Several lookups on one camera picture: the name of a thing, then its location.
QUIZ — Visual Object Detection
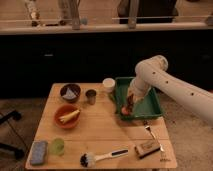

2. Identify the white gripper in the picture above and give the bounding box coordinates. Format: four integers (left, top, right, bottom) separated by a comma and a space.
128, 77, 151, 115

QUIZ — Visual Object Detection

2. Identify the dark grape bunch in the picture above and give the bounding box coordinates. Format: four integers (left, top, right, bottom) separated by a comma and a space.
127, 94, 134, 110

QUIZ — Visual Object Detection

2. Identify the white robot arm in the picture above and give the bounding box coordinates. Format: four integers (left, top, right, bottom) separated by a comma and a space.
127, 55, 213, 127

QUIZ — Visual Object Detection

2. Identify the green plastic tray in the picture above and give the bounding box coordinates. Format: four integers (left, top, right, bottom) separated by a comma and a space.
114, 77, 163, 121

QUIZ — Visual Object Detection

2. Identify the red tomato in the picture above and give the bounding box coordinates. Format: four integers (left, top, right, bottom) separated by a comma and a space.
121, 107, 130, 116

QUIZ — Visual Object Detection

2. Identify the white paper cup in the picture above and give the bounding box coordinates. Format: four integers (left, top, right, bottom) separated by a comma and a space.
102, 78, 115, 93

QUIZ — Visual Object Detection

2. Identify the metal fork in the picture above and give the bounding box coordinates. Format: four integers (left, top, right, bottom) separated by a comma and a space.
145, 125, 165, 153

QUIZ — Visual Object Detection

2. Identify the metal cup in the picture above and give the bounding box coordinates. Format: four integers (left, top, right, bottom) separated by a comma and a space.
86, 89, 97, 105

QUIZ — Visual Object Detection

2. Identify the wooden block brush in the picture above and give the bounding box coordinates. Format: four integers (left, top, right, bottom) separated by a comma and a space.
134, 140, 160, 159

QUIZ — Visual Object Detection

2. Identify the dark brown bowl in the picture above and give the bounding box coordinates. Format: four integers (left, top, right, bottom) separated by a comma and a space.
60, 83, 81, 103

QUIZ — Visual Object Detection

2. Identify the crumpled grey cloth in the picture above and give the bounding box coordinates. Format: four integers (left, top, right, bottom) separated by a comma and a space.
63, 88, 77, 100

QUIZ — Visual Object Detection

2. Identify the orange bowl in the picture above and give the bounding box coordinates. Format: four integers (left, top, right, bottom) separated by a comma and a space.
54, 104, 80, 129

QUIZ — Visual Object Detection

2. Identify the yellow banana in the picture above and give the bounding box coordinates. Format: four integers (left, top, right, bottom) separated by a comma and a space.
59, 110, 80, 124

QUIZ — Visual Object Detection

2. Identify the white dish brush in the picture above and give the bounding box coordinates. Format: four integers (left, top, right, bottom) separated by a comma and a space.
80, 149, 129, 168

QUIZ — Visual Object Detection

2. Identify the green plastic cup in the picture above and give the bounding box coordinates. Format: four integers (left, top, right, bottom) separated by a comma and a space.
49, 138, 64, 156

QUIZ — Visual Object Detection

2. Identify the blue sponge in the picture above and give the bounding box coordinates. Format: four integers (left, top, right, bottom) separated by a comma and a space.
30, 141, 48, 166

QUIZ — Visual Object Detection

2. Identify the black chair base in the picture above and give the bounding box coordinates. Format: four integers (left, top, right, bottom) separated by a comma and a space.
0, 109, 26, 160

